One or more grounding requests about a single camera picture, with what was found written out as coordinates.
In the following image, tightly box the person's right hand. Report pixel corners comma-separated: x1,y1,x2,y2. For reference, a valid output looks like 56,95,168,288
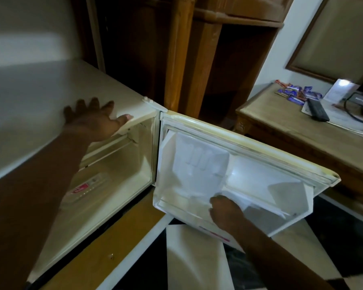
209,196,247,236

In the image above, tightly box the person's left hand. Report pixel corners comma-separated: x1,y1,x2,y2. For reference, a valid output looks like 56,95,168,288
63,98,134,143

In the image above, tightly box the white cloth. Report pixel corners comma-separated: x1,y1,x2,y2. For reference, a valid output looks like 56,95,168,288
213,189,291,218

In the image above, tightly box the person's right forearm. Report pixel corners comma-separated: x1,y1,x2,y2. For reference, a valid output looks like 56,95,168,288
228,220,335,290

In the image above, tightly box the person's left forearm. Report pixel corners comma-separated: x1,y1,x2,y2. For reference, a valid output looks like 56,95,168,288
0,128,92,290

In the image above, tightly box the white mini fridge body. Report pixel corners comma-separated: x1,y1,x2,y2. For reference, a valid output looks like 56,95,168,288
0,59,169,285

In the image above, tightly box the white fridge hinge cover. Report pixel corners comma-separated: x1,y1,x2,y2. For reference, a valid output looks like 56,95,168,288
142,96,169,113

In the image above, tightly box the white mini fridge door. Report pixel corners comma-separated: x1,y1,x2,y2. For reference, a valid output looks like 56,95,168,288
152,111,341,250

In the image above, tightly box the clear fridge drawer red label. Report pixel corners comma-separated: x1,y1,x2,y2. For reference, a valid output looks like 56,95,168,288
60,171,113,210

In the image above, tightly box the brown wooden cabinet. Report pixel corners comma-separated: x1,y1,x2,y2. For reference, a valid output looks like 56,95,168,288
69,0,294,125

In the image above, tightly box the wooden side table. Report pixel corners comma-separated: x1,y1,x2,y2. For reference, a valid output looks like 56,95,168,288
233,82,363,222

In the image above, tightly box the black remote control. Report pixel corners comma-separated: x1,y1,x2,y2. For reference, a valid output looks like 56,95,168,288
307,99,330,122

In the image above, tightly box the white paper sheet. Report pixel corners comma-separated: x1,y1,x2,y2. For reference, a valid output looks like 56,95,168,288
301,101,363,137

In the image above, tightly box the white folded card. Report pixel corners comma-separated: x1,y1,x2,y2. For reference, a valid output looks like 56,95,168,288
323,79,360,105

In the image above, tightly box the wooden framed beige board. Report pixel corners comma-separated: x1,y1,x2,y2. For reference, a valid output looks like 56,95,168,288
285,0,363,85

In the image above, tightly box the black cable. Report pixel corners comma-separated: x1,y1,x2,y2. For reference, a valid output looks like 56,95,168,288
344,99,363,125

